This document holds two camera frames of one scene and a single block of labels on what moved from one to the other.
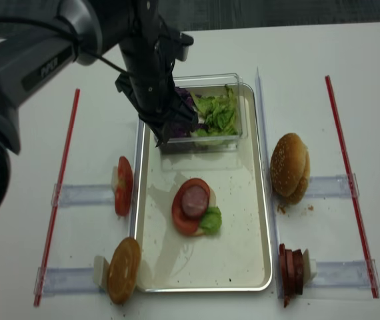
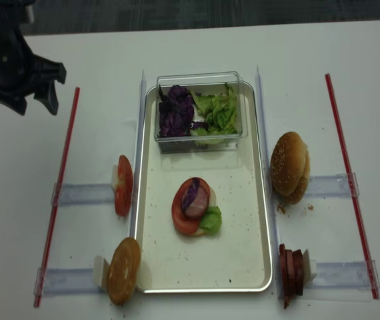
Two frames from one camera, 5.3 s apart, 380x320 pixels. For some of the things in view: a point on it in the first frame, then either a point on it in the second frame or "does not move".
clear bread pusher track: (67, 281) does not move
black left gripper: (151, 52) to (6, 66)
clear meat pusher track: (343, 275) does not move
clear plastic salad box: (217, 101) does not move
